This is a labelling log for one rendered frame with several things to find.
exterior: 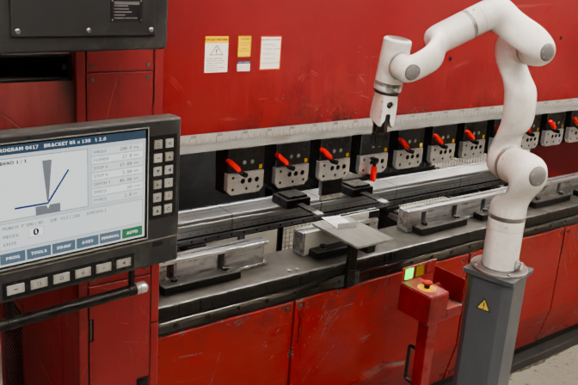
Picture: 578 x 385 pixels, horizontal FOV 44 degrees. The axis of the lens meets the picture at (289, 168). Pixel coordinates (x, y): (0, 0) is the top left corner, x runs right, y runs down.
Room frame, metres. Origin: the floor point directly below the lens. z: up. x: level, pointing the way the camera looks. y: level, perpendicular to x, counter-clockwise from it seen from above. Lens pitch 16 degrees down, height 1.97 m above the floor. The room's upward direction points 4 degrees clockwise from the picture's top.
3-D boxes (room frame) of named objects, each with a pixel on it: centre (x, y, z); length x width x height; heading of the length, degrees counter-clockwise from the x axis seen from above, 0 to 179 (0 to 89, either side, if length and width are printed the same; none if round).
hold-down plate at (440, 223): (3.00, -0.68, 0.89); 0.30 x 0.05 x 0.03; 127
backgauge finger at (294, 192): (2.81, -0.06, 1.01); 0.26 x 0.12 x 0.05; 37
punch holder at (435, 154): (3.03, -0.62, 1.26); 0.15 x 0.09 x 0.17; 127
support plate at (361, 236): (2.56, -0.26, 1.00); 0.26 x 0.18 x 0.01; 37
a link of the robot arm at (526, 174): (2.27, -0.75, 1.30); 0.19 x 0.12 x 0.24; 20
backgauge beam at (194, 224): (3.17, -0.30, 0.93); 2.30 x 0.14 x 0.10; 127
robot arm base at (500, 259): (2.30, -0.74, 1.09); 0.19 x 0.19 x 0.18
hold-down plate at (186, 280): (2.27, 0.28, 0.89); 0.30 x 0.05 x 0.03; 127
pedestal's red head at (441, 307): (2.61, -0.60, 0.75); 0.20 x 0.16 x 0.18; 129
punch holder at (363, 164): (2.79, -0.31, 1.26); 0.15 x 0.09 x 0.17; 127
